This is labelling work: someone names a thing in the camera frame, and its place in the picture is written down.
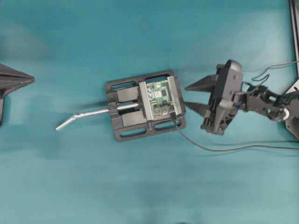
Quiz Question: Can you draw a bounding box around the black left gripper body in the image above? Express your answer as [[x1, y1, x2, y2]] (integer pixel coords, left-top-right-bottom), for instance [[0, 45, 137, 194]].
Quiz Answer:
[[0, 90, 9, 125]]

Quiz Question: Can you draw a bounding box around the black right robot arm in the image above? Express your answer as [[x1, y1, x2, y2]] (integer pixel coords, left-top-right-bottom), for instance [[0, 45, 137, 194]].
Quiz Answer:
[[185, 60, 299, 138]]

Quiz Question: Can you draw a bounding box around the green PCB board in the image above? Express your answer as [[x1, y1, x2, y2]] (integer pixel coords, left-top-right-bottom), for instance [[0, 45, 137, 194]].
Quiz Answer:
[[147, 80, 175, 119]]

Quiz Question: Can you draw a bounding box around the black frame at corner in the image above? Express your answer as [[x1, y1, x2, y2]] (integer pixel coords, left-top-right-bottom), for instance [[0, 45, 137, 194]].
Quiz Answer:
[[289, 0, 299, 79]]

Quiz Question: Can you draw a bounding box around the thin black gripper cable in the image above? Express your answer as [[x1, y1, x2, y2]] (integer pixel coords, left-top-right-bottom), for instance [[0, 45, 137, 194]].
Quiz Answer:
[[242, 59, 299, 94]]

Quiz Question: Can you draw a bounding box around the black USB cable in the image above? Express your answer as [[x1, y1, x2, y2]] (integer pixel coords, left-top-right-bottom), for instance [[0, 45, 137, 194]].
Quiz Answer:
[[170, 112, 299, 154]]

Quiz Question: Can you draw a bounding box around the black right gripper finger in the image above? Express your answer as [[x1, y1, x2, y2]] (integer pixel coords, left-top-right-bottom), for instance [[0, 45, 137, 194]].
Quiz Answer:
[[185, 74, 218, 92], [184, 102, 210, 117]]

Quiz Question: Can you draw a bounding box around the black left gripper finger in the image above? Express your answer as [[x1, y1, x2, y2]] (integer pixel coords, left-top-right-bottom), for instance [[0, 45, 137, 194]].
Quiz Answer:
[[0, 64, 35, 90]]

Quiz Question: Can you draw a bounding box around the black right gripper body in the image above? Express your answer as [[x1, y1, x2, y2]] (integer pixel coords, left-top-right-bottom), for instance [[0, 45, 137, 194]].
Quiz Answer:
[[200, 60, 243, 135]]

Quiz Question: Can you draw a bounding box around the silver vise handle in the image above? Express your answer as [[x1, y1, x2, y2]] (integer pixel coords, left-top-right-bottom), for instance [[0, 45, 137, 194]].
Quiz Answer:
[[55, 103, 139, 131]]

